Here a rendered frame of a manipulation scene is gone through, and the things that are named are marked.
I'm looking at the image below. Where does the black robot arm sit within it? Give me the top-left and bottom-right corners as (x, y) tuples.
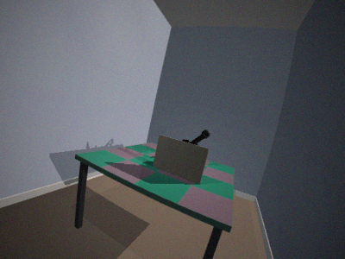
(189, 129), (210, 145)

